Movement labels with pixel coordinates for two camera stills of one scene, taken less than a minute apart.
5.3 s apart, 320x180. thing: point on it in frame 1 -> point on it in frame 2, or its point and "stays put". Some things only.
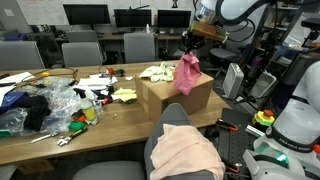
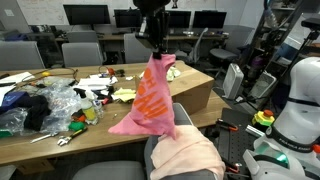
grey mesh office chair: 172,114 stays put
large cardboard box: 153,97 stays put
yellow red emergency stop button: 265,117 stays put
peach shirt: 182,149 stays put
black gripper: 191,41 -> 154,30
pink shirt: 186,72 -> 152,111
